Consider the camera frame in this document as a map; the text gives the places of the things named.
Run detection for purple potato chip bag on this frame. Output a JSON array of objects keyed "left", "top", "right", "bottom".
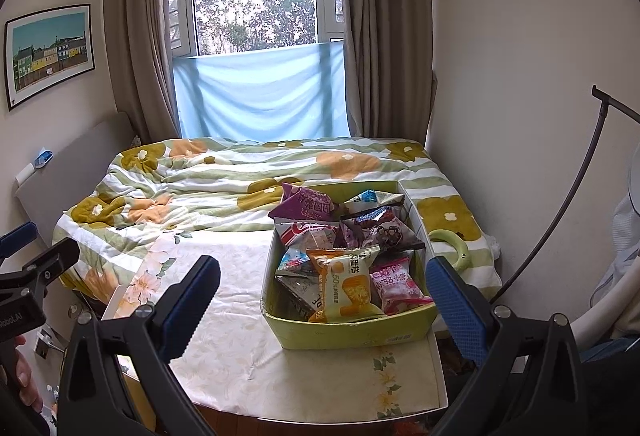
[{"left": 268, "top": 182, "right": 336, "bottom": 222}]

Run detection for blue window cloth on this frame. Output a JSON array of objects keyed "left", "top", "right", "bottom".
[{"left": 174, "top": 42, "right": 350, "bottom": 142}]

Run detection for red white shrimp chip bag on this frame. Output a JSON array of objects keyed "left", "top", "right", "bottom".
[{"left": 274, "top": 222, "right": 338, "bottom": 277}]

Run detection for framed houses picture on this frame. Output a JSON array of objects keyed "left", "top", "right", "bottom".
[{"left": 3, "top": 4, "right": 96, "bottom": 111}]

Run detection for brown curtain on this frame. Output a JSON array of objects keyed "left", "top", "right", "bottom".
[
  {"left": 103, "top": 0, "right": 180, "bottom": 144},
  {"left": 343, "top": 0, "right": 437, "bottom": 144}
]

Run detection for green cardboard box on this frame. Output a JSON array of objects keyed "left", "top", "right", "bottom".
[{"left": 260, "top": 180, "right": 436, "bottom": 350}]

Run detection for grey headboard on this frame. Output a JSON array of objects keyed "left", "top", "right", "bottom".
[{"left": 14, "top": 112, "right": 136, "bottom": 246}]

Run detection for right brown curtain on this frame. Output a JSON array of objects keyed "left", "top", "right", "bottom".
[{"left": 343, "top": 0, "right": 437, "bottom": 144}]

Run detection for floral green striped duvet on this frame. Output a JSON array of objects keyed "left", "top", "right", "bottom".
[{"left": 52, "top": 138, "right": 501, "bottom": 304}]

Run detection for white Taire snack bag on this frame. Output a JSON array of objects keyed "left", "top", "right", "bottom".
[{"left": 274, "top": 276, "right": 322, "bottom": 319}]

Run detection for black cable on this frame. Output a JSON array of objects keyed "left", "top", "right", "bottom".
[{"left": 488, "top": 84, "right": 640, "bottom": 307}]

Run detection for green plush toy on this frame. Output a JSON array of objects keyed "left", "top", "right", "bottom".
[{"left": 428, "top": 229, "right": 471, "bottom": 274}]

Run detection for blue white headboard item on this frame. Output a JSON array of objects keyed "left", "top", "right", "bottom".
[{"left": 32, "top": 148, "right": 53, "bottom": 170}]

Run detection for blue white snack bag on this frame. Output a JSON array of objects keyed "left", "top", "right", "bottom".
[{"left": 342, "top": 189, "right": 405, "bottom": 215}]

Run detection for dark purple cartoon snack bag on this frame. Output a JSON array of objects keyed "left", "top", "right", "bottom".
[{"left": 341, "top": 206, "right": 425, "bottom": 252}]

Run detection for orange cake snack bag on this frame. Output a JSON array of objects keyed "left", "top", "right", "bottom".
[{"left": 308, "top": 245, "right": 385, "bottom": 323}]

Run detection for person's left hand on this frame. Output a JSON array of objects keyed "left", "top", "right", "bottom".
[{"left": 13, "top": 335, "right": 43, "bottom": 413}]

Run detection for left brown curtain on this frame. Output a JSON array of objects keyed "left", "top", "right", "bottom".
[{"left": 103, "top": 0, "right": 180, "bottom": 144}]

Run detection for pink striped snack bag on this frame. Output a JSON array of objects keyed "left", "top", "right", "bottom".
[{"left": 370, "top": 256, "right": 434, "bottom": 316}]

